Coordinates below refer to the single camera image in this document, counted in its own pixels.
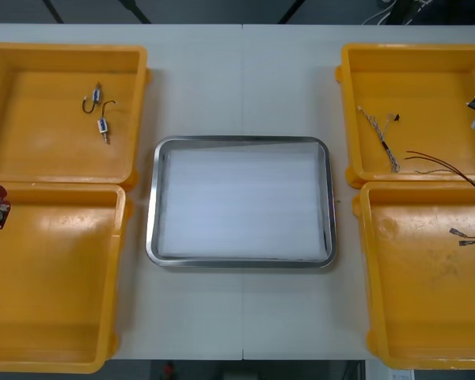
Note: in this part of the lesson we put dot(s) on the blue label metal solenoid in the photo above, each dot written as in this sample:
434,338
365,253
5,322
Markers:
97,94
102,125

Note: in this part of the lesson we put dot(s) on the yellow-orange plastic bin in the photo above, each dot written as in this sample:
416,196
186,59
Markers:
419,297
35,158
419,99
63,277

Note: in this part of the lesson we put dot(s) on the steel tray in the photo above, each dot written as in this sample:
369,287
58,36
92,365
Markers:
331,190

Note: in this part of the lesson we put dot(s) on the black equipment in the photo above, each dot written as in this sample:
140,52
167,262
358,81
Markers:
413,10

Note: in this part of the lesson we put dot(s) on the black frame leg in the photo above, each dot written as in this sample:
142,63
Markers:
136,11
291,11
52,10

